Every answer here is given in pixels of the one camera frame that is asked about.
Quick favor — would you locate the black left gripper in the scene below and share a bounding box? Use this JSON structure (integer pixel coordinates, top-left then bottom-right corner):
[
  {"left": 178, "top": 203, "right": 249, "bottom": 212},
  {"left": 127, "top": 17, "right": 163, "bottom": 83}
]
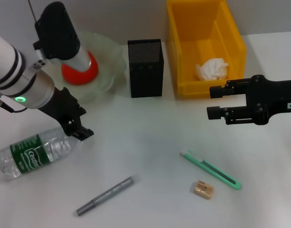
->
[{"left": 38, "top": 86, "right": 94, "bottom": 143}]

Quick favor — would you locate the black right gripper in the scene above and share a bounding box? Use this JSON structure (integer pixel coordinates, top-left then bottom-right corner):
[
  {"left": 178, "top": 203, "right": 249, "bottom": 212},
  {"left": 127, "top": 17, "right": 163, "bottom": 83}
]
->
[{"left": 206, "top": 74, "right": 291, "bottom": 126}]

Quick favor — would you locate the white paper ball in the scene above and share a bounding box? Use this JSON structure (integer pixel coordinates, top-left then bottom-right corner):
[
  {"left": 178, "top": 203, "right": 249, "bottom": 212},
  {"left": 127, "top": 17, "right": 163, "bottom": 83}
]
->
[{"left": 195, "top": 57, "right": 229, "bottom": 82}]

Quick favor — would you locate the clear green-label water bottle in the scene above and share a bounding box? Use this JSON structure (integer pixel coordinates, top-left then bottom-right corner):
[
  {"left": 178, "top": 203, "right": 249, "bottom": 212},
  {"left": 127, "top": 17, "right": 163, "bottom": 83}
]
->
[{"left": 0, "top": 127, "right": 81, "bottom": 181}]

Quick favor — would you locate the red tomato-shaped toy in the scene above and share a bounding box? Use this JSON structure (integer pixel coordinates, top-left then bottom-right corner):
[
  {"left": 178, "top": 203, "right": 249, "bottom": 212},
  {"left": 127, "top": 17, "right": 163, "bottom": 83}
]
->
[{"left": 61, "top": 49, "right": 99, "bottom": 86}]

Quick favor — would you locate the green utility knife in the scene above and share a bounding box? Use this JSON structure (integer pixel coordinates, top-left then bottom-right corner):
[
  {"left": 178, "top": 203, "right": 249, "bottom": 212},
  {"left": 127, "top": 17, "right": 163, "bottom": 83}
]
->
[{"left": 179, "top": 149, "right": 243, "bottom": 190}]

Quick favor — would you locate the grey marker pen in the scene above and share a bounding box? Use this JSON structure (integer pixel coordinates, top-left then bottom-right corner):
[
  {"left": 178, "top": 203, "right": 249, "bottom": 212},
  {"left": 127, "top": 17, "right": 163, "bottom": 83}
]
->
[{"left": 76, "top": 173, "right": 142, "bottom": 217}]

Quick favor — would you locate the black mesh pen holder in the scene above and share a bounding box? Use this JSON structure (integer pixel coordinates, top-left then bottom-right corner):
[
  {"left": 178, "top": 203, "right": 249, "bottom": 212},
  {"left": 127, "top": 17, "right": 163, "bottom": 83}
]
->
[{"left": 127, "top": 38, "right": 165, "bottom": 98}]

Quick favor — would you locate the wavy green glass fruit plate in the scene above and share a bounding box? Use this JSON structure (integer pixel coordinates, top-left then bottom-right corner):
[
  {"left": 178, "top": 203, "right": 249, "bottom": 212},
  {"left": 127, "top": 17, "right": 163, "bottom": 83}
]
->
[{"left": 48, "top": 30, "right": 127, "bottom": 103}]

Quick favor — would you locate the beige eraser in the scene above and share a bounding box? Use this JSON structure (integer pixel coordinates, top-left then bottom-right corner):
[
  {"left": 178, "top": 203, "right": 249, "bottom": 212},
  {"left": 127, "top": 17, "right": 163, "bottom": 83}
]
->
[{"left": 190, "top": 180, "right": 215, "bottom": 200}]

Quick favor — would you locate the yellow plastic bin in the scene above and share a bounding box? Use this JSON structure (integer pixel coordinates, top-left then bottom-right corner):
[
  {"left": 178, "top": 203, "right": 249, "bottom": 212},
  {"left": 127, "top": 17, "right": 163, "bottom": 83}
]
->
[{"left": 166, "top": 0, "right": 247, "bottom": 99}]

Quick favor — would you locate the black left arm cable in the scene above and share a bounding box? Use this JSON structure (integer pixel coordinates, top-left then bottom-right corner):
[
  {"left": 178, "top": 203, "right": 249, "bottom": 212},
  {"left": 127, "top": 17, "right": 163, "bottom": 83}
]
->
[{"left": 0, "top": 91, "right": 29, "bottom": 113}]

